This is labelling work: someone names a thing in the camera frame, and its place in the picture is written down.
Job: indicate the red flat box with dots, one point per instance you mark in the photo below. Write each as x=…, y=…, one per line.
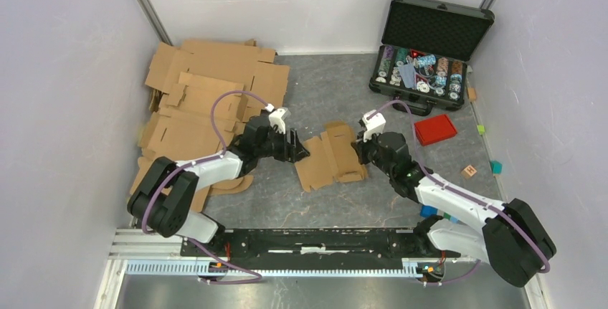
x=434, y=130

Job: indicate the wooden letter cube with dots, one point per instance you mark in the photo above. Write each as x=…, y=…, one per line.
x=468, y=172

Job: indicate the teal cube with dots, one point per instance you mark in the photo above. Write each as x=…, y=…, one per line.
x=496, y=167

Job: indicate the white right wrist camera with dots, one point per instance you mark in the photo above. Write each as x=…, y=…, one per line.
x=373, y=123

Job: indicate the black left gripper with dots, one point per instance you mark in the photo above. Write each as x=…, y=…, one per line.
x=293, y=153

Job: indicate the brown cardboard box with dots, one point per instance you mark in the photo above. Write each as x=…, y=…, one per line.
x=332, y=158

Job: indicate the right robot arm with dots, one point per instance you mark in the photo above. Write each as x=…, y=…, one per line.
x=507, y=236

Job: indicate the blue block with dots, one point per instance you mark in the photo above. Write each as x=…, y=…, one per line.
x=427, y=211

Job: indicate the small orange wooden block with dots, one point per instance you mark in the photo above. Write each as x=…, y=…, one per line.
x=472, y=94

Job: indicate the stack of flat cardboard boxes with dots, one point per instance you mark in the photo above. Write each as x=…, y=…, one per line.
x=206, y=91

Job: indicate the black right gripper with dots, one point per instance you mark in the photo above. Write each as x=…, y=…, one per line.
x=360, y=147

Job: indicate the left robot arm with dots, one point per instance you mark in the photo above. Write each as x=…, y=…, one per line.
x=162, y=200

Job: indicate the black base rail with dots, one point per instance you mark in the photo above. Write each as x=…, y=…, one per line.
x=328, y=249

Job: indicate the black poker chip case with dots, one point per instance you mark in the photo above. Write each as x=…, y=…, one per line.
x=424, y=51

